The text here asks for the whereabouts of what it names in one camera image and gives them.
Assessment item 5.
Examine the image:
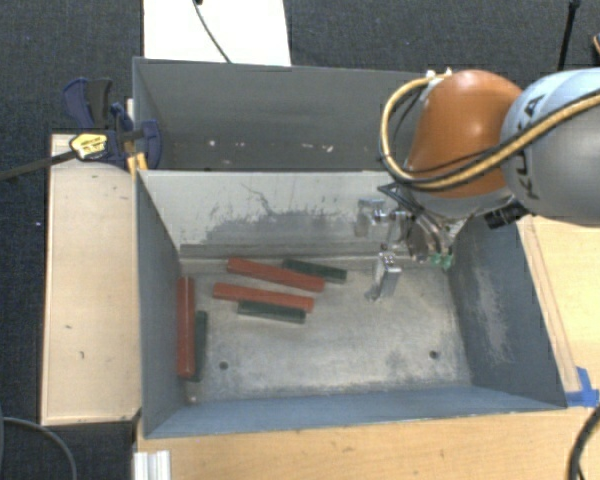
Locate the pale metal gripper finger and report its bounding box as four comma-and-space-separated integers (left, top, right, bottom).
363, 251, 403, 303
355, 198, 399, 238

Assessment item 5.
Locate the pale wood flat board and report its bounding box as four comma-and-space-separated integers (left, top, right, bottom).
39, 134, 144, 427

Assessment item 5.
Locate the grey metal bin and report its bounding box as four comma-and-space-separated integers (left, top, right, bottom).
131, 56, 569, 440

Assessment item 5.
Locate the black cylinder on white bracket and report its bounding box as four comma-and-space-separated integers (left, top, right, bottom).
483, 202, 530, 231

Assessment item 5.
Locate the red-brown flat block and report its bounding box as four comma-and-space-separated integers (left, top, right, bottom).
175, 276, 198, 380
226, 257, 327, 294
212, 281, 316, 314

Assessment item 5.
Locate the dark green flat block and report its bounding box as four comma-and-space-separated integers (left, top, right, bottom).
281, 258, 349, 285
236, 299, 308, 326
186, 310, 209, 384

